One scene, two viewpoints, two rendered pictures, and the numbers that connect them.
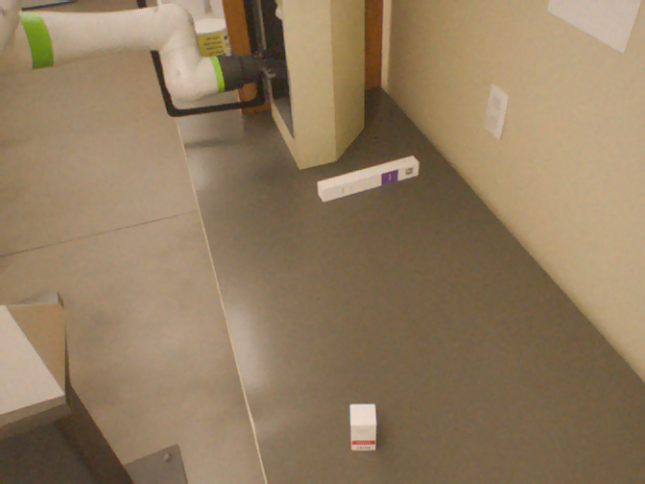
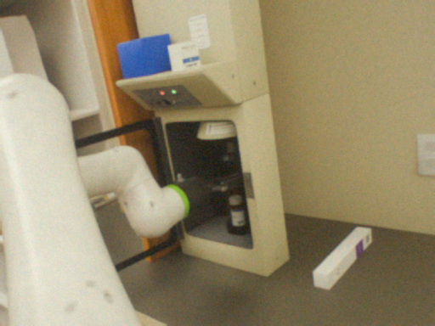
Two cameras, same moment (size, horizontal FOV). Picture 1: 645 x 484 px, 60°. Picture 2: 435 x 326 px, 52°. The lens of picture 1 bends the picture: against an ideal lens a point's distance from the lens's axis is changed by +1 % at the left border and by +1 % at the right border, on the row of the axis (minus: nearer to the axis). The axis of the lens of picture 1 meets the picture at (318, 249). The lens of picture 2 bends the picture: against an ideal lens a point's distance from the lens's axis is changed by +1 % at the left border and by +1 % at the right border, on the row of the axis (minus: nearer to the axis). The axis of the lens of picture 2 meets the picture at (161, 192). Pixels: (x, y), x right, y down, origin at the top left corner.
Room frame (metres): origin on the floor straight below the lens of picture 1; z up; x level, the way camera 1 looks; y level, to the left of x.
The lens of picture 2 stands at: (0.44, 0.69, 1.56)
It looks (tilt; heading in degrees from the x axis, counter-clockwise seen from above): 17 degrees down; 335
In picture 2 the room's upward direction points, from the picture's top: 12 degrees counter-clockwise
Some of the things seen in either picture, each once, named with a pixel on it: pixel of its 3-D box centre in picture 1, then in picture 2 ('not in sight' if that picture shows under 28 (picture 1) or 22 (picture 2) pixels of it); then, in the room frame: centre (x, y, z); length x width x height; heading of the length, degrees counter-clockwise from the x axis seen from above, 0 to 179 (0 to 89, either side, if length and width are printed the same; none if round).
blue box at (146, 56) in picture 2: not in sight; (146, 57); (1.51, 0.15, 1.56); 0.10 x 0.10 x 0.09; 14
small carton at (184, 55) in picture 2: not in sight; (183, 55); (1.38, 0.12, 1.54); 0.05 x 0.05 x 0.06; 2
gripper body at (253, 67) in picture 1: (257, 66); (200, 188); (1.40, 0.12, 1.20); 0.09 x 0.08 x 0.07; 107
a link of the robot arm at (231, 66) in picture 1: (230, 70); (182, 196); (1.38, 0.19, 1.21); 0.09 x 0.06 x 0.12; 17
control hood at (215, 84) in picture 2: not in sight; (174, 91); (1.43, 0.13, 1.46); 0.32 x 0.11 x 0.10; 14
